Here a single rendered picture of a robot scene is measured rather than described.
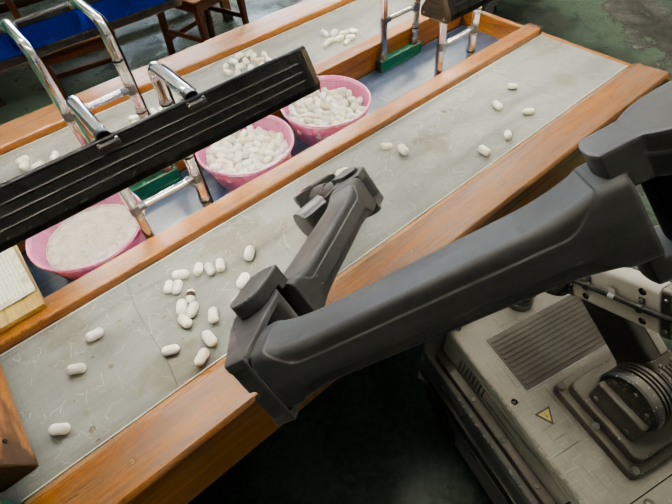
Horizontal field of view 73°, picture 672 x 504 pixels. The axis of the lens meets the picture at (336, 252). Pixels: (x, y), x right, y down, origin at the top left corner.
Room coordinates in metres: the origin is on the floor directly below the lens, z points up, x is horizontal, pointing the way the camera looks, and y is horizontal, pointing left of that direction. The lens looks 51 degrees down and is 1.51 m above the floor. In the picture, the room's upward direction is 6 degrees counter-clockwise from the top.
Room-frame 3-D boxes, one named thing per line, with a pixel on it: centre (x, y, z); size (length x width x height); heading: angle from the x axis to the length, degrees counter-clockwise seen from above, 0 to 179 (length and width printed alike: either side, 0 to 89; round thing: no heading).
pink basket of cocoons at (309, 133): (1.18, -0.01, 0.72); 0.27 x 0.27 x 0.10
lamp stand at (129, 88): (1.03, 0.55, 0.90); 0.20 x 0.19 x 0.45; 125
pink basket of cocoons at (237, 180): (1.02, 0.21, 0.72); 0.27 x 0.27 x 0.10
